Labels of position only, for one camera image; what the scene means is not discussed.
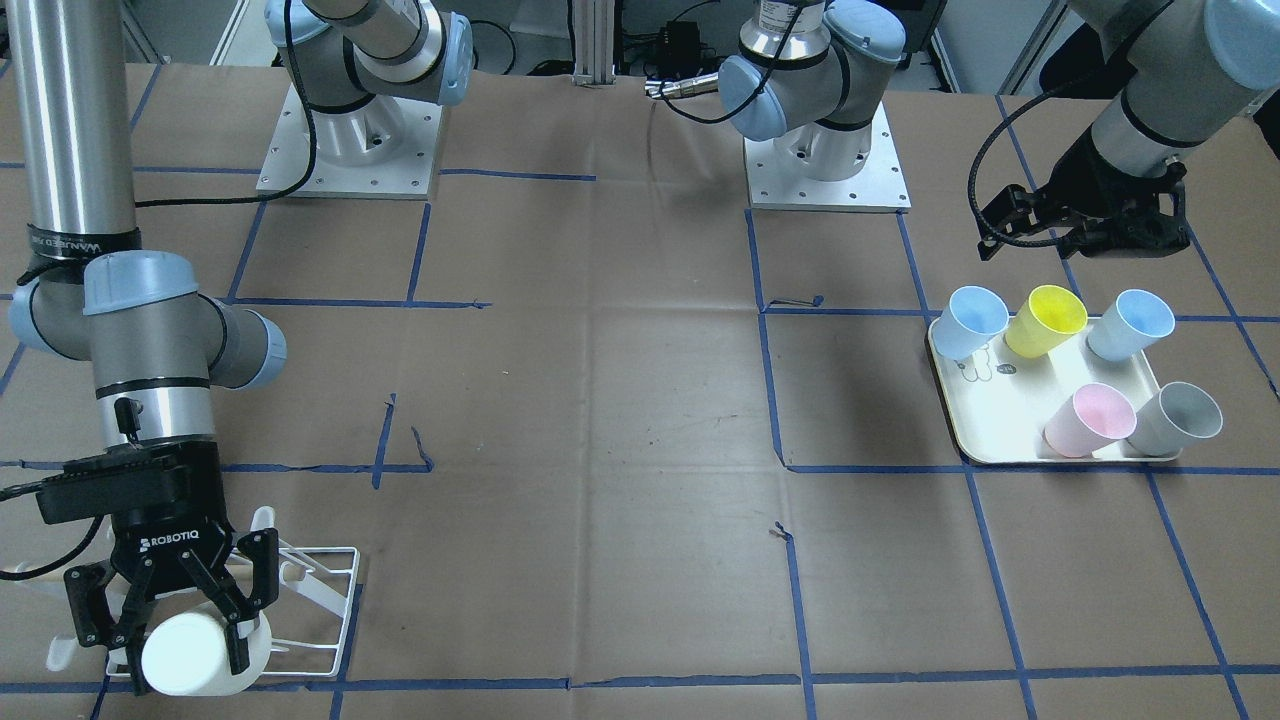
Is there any pink ikea cup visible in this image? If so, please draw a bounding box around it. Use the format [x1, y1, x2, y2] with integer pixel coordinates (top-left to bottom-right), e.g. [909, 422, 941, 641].
[1043, 382, 1137, 457]

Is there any yellow ikea cup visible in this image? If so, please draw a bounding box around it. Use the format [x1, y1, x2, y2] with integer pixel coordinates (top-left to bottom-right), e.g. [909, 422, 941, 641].
[1005, 284, 1088, 359]

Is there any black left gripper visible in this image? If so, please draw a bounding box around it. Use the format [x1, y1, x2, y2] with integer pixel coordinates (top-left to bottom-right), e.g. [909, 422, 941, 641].
[978, 135, 1190, 261]

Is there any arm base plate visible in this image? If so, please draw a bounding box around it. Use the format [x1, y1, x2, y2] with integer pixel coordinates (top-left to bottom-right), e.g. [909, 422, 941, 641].
[256, 88, 448, 201]
[742, 104, 913, 213]

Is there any light blue ikea cup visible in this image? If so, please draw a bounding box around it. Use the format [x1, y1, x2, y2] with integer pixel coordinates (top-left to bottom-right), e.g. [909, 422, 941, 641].
[933, 284, 1010, 361]
[1085, 288, 1176, 363]

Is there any cream plastic tray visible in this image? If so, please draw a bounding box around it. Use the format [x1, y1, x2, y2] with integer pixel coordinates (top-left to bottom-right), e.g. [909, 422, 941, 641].
[931, 333, 1160, 465]

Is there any aluminium frame post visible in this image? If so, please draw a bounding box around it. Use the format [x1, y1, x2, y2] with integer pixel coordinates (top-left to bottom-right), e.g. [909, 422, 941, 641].
[570, 0, 620, 86]

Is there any white wire cup rack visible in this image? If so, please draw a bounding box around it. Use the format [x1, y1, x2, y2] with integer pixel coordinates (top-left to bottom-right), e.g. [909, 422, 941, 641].
[3, 507, 361, 683]

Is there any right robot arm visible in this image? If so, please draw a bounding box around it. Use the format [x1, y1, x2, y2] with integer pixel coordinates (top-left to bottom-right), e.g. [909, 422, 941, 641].
[3, 1, 287, 696]

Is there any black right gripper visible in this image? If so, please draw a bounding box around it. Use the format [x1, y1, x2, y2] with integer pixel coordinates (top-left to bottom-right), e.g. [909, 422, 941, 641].
[38, 439, 282, 696]

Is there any white ikea cup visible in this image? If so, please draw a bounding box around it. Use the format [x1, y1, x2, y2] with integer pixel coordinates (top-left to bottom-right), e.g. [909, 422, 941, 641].
[141, 603, 273, 696]

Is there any grey ikea cup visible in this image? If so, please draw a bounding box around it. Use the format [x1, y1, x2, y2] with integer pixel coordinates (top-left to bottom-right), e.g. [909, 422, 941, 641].
[1126, 380, 1224, 457]

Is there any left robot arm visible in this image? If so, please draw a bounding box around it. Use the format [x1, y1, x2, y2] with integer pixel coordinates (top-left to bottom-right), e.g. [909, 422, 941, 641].
[716, 1, 1279, 260]

